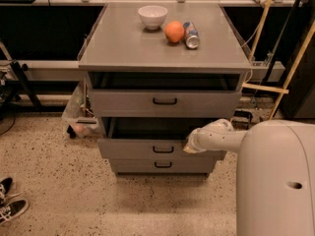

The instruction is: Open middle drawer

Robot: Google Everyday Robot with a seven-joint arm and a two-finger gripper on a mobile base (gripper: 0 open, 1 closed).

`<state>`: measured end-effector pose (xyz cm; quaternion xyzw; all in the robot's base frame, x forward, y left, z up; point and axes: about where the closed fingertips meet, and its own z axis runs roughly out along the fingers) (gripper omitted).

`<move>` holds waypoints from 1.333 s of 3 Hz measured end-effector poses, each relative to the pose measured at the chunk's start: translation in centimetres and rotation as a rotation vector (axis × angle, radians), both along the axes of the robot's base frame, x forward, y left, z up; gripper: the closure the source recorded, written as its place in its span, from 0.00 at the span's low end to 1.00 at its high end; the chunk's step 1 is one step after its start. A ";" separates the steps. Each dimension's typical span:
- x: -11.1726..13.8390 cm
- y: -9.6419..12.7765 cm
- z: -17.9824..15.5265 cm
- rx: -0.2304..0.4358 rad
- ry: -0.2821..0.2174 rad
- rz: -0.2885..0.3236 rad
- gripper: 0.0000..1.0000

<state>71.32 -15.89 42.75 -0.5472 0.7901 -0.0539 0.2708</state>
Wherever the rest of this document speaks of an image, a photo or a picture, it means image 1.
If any black sneaker near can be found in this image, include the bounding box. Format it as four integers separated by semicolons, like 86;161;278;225
0;199;30;225

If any orange fruit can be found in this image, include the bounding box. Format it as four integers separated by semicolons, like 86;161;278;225
164;21;184;43

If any black sneaker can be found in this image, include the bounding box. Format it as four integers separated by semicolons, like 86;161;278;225
0;177;13;206
0;199;30;225

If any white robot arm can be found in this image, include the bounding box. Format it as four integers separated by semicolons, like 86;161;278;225
184;119;315;236

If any grey drawer cabinet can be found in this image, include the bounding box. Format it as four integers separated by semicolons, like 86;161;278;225
76;1;253;177

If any white ceramic bowl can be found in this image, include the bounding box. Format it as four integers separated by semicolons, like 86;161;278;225
138;5;168;30

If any wooden frame stand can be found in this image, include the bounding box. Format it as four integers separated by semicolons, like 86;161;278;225
255;0;315;119

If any silver blue soda can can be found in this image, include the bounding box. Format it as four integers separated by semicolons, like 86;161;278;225
183;22;200;49

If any black tripod stand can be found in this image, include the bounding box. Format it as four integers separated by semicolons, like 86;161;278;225
0;39;42;110

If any black sneaker far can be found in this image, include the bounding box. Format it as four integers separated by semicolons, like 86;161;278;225
0;177;13;206

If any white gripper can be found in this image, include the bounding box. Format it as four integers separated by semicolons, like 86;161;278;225
183;128;204;154

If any grey top drawer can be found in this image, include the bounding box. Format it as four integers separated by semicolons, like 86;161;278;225
89;89;241;118

